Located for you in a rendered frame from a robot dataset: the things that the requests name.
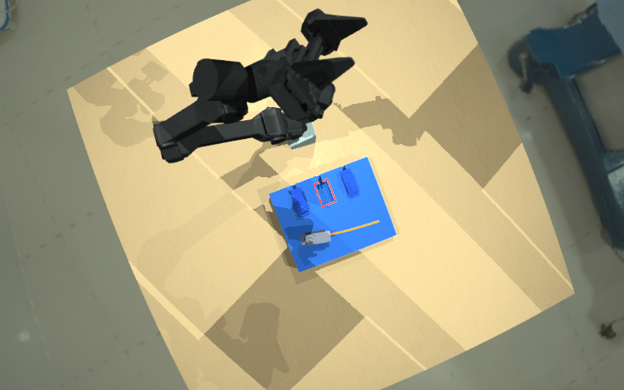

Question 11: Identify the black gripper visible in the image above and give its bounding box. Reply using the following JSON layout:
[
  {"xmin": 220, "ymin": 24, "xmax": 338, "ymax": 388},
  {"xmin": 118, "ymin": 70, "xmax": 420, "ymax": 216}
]
[{"xmin": 256, "ymin": 9, "xmax": 368, "ymax": 121}]

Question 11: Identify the blue rectangular plate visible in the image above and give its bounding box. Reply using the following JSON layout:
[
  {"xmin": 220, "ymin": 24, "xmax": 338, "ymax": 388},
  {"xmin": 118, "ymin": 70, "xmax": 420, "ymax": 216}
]
[{"xmin": 269, "ymin": 156, "xmax": 396, "ymax": 272}]

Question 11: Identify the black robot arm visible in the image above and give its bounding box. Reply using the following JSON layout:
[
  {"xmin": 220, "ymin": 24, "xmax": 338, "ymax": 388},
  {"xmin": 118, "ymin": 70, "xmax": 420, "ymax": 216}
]
[{"xmin": 153, "ymin": 58, "xmax": 336, "ymax": 163}]

